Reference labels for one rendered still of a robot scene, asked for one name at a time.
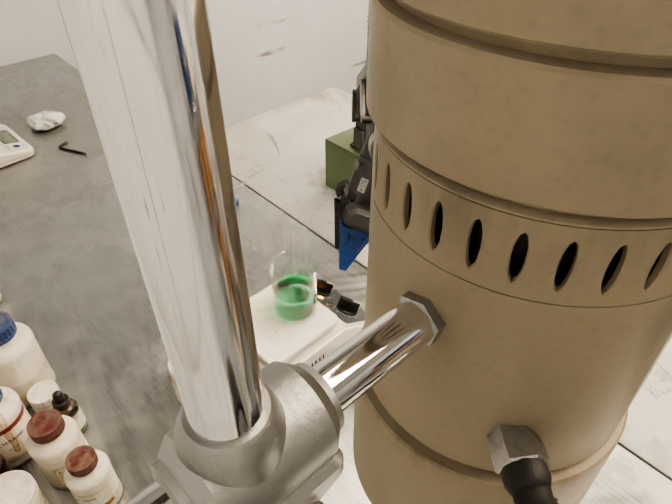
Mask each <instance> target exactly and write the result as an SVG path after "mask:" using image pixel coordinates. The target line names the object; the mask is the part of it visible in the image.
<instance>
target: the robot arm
mask: <svg viewBox="0 0 672 504"><path fill-rule="evenodd" d="M369 8H370V0H369V5H368V21H367V23H368V27H367V50H366V61H365V63H366V64H365V65H364V67H363V68H362V70H361V71H360V73H359V74H358V75H357V82H356V89H353V91H352V110H351V113H352V122H355V127H354V135H353V141H352V142H350V145H351V146H352V147H354V148H355V149H357V150H358V151H360V152H361V153H360V155H359V158H358V159H357V158H356V159H355V162H354V166H355V168H354V171H353V173H352V176H351V179H350V181H348V180H343V181H341V182H339V183H338V185H337V188H336V190H335V192H336V195H337V198H334V224H335V248H336V249H339V269H341V270H344V271H346V270H347V269H348V268H349V266H350V265H351V264H352V262H353V261H354V260H355V259H356V257H357V256H358V255H359V253H360V252H361V251H362V250H363V248H364V247H365V246H366V245H367V244H369V225H370V205H371V185H372V169H373V150H374V129H375V124H374V122H373V121H372V119H371V117H370V115H369V112H368V108H367V103H366V88H367V61H368V35H369ZM340 196H341V197H340ZM339 197H340V199H338V198H339Z"/></svg>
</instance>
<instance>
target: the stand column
mask: <svg viewBox="0 0 672 504"><path fill-rule="evenodd" d="M56 1H57V4H58V7H59V10H60V13H61V17H62V20H63V23H64V26H65V29H66V33H67V36H68V39H69V42H70V45H71V49H72V52H73V55H74V58H75V61H76V65H77V68H78V71H79V74H80V77H81V81H82V84H83V87H84V90H85V93H86V97H87V100H88V103H89V106H90V109H91V113H92V116H93V119H94V122H95V125H96V129H97V132H98V135H99V138H100V141H101V145H102V148H103V151H104V154H105V157H106V161H107V164H108V167H109V170H110V173H111V177H112V180H113V183H114V186H115V189H116V193H117V196H118V199H119V202H120V205H121V209H122V212H123V215H124V218H125V221H126V225H127V228H128V231H129V234H130V237H131V241H132V244H133V247H134V250H135V253H136V257H137V260H138V263H139V266H140V269H141V273H142V276H143V279H144V282H145V285H146V289H147V292H148V295H149V298H150V301H151V305H152V308H153V311H154V314H155V317H156V321H157V324H158V327H159V330H160V333H161V337H162V340H163V343H164V346H165V349H166V353H167V356H168V359H169V362H170V365H171V369H172V372H173V375H174V378H175V381H176V385H177V388H178V391H179V394H180V397H181V401H182V404H183V407H184V410H185V413H186V417H187V420H188V423H189V426H190V428H191V430H192V431H193V432H194V433H195V434H196V435H197V436H198V437H199V438H201V439H203V440H205V441H208V442H211V443H218V444H220V443H229V442H234V441H236V440H239V439H241V438H243V437H245V436H246V435H248V434H249V433H250V432H252V431H253V430H254V429H255V428H256V426H257V425H258V424H259V423H260V421H261V419H262V417H263V413H264V410H265V401H264V394H263V387H262V381H261V374H260V367H259V360H258V353H257V346H256V339H255V332H254V325H253V318H252V311H251V305H250V298H249V291H248V284H247V277H246V270H245V263H244V256H243V249H242V242H241V236H240V229H239V222H238V215H237V208H236V201H235V194H234V187H233V180H232V173H231V166H230V160H229V153H228V146H227V139H226V132H225V125H224V118H223V111H222V104H221V97H220V90H219V84H218V77H217V70H216V63H215V56H214V49H213V42H212V35H211V28H210V21H209V15H208V8H207V1H206V0H56Z"/></svg>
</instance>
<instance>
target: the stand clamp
mask: <svg viewBox="0 0 672 504"><path fill-rule="evenodd" d="M445 326H446V323H445V322H444V321H443V319H442V318H441V316H440V315H439V313H438V312H437V310H436V308H435V307H434V305H433V304H432V302H431V300H430V299H427V298H424V297H422V296H419V295H417V294H414V293H412V292H410V291H408V292H406V293H405V294H403V295H402V296H401V298H400V300H399V303H398V305H397V306H395V307H394V308H392V309H391V310H390V311H388V312H387V313H385V314H384V315H383V316H381V317H380V318H379V319H377V320H376V321H374V322H373V323H372V324H370V325H369V326H367V327H366V328H365V329H363V330H362V331H360V332H359V333H358V334H356V335H355V336H354V337H352V338H351V339H349V340H348V341H347V342H345V343H344V344H342V345H341V346H340V347H338V348H337V349H336V350H334V351H333V352H331V353H330V354H329V355H327V356H326V357H324V358H323V359H322V360H320V361H319V362H317V363H316V364H315V365H313V366H312V367H311V366H309V365H307V364H305V363H301V362H299V363H296V364H290V363H285V362H279V361H273V362H271V363H270V364H268V365H267V366H265V367H264V368H262V369H261V370H260V374H261V381H262V387H263V394H264V401H265V410H264V413H263V417H262V419H261V421H260V423H259V424H258V425H257V426H256V428H255V429H254V430H253V431H252V432H250V433H249V434H248V435H246V436H245V437H243V438H241V439H239V440H236V441H234V442H229V443H220V444H218V443H211V442H208V441H205V440H203V439H201V438H199V437H198V436H197V435H196V434H195V433H194V432H193V431H192V430H191V428H190V426H189V423H188V420H187V417H186V413H185V410H184V407H183V404H182V405H181V407H180V410H179V413H178V416H177V419H176V422H175V425H174V429H173V430H171V431H170V432H168V433H167V434H165V435H164V437H163V440H162V443H161V446H160V450H159V453H158V456H157V460H156V461H155V462H154V463H153V464H152V465H151V475H152V477H153V480H154V481H152V482H151V483H150V484H148V485H147V486H146V487H144V488H143V489H141V490H140V491H139V492H137V493H136V494H134V495H133V496H132V497H130V498H129V499H127V500H126V501H125V502H123V503H122V504H324V503H323V502H322V501H320V500H321V499H322V497H323V496H324V495H325V494H326V492H327V491H328V490H329V489H330V487H331V486H332V485H333V484H334V483H335V481H336V480H337V479H338V478H339V476H340V475H341V474H342V472H343V468H344V456H343V452H342V451H341V449H340V448H339V438H340V429H341V428H342V427H343V426H344V421H345V420H344V413H343V411H344V410H345V409H346V408H348V407H349V406H350V405H351V404H353V403H354V402H355V401H356V400H358V399H359V398H360V397H361V396H362V395H364V394H365V393H366V392H367V391H369V390H370V389H371V388H372V387H374V386H375V385H376V384H377V383H379V382H380V381H381V380H382V379H383V378H385V377H386V376H387V375H388V374H390V373H391V372H392V371H393V370H395V369H396V368H397V367H398V366H400V365H401V364H402V363H403V362H404V361H406V360H407V359H408V358H409V357H411V356H412V355H413V354H414V353H416V352H417V351H418V350H419V349H421V348H422V347H423V346H424V345H425V344H426V345H429V346H431V345H432V344H433V343H434V342H436V341H437V340H438V338H439V336H440V334H441V333H442V331H443V329H444V327H445Z"/></svg>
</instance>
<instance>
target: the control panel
mask: <svg viewBox="0 0 672 504"><path fill-rule="evenodd" d="M318 296H321V295H318V294H317V301H318V302H320V303H321V304H322V305H324V306H325V307H326V308H328V309H329V310H330V311H332V312H333V313H335V314H336V315H337V317H338V318H339V319H340V320H342V321H343V322H344V323H346V324H349V323H355V322H360V321H365V311H364V310H363V309H361V308H359V311H358V312H357V314H356V315H355V316H350V315H346V314H344V313H342V312H340V311H339V310H338V309H337V307H336V306H337V304H338V301H339V299H340V297H341V296H343V295H341V294H340V293H339V292H337V291H336V290H334V289H333V290H332V292H331V294H330V296H328V297H325V296H322V297H323V299H320V298H319V297H318ZM327 303H332V306H330V305H328V304H327Z"/></svg>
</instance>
